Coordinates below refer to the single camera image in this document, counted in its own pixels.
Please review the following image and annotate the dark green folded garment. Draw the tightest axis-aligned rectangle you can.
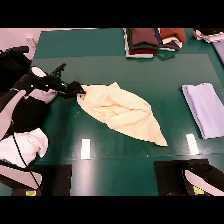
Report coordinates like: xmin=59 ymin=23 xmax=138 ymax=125
xmin=127 ymin=42 xmax=158 ymax=52

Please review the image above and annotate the cream shirt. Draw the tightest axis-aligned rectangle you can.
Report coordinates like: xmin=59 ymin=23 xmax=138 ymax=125
xmin=76 ymin=81 xmax=169 ymax=148

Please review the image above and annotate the black cable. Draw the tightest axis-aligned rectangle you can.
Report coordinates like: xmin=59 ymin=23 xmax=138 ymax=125
xmin=11 ymin=131 xmax=42 ymax=192

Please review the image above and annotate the lavender folded garment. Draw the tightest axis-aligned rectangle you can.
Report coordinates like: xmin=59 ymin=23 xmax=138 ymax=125
xmin=181 ymin=82 xmax=224 ymax=140

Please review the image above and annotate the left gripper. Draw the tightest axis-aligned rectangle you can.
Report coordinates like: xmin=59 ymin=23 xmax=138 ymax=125
xmin=63 ymin=80 xmax=87 ymax=100

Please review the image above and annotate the brown folded garment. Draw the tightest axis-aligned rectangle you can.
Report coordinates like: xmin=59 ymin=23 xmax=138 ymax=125
xmin=130 ymin=28 xmax=160 ymax=47

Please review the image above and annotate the orange folded garment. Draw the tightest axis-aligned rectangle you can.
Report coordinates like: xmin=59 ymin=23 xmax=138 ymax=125
xmin=159 ymin=28 xmax=187 ymax=43

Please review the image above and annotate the white garment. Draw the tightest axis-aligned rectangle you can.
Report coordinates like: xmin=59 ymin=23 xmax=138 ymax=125
xmin=0 ymin=127 xmax=50 ymax=169

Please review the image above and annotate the red folded garment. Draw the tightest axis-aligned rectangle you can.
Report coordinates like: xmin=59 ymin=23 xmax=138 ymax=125
xmin=129 ymin=48 xmax=157 ymax=56

